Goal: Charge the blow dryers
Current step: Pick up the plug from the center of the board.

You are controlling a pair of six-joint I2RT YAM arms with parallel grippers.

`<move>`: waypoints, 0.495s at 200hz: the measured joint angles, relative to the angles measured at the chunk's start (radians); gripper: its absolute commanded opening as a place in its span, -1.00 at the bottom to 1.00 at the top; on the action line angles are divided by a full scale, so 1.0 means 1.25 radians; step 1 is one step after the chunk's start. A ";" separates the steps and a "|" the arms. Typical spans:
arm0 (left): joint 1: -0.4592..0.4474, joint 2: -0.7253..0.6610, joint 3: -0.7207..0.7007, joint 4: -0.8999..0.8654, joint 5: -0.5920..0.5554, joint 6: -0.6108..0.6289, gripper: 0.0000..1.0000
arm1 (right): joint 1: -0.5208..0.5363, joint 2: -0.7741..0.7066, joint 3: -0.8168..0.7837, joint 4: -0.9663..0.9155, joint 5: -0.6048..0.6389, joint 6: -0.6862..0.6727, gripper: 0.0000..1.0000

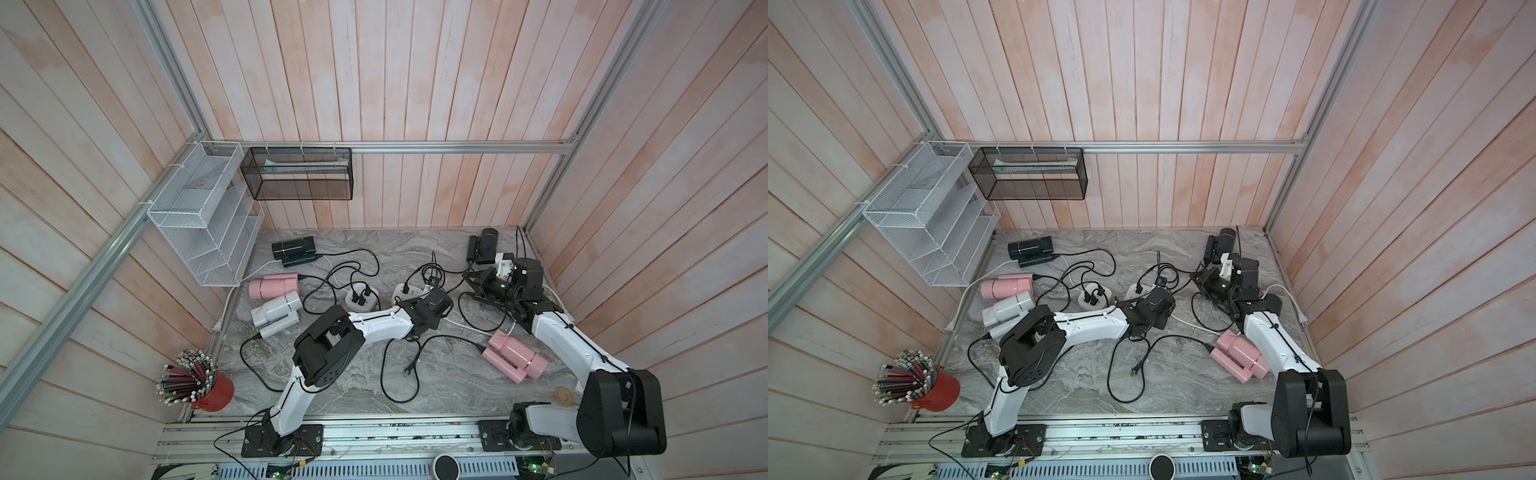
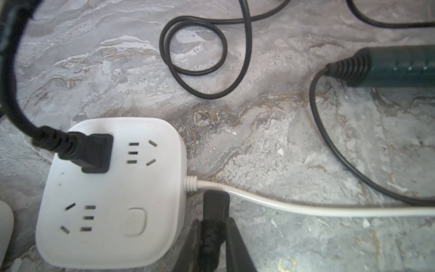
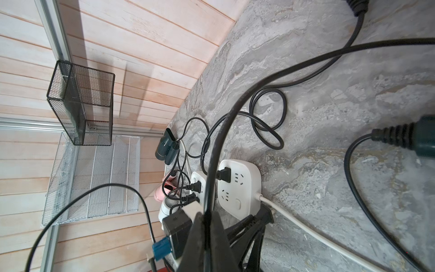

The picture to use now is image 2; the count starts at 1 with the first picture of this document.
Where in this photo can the white square power strip right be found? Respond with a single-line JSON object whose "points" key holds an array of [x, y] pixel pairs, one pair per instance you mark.
{"points": [[127, 217]]}

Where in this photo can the white square power strip left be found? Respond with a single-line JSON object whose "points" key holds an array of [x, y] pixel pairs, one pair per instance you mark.
{"points": [[7, 226]]}

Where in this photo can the white square power strip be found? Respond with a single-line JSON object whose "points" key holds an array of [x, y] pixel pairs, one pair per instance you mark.
{"points": [[7, 226], [127, 217]]}

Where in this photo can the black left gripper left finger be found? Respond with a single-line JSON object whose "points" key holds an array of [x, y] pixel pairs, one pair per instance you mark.
{"points": [[188, 260]]}

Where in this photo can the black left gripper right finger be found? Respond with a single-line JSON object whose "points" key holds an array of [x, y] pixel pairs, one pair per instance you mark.
{"points": [[237, 256]]}

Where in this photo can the dark green unfolded hair dryer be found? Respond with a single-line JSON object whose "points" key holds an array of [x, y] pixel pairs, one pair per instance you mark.
{"points": [[387, 67]]}

